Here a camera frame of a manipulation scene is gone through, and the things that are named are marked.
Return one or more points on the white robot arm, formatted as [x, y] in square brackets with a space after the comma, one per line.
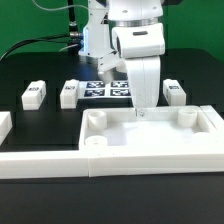
[127, 36]

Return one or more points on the white block at left edge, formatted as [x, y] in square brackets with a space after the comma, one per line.
[5, 125]

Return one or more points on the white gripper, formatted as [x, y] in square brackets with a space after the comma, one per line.
[144, 82]

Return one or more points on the white L-shaped guide fence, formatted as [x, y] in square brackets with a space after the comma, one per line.
[184, 158]

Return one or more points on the fiducial marker sheet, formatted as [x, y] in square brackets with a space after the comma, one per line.
[97, 89]

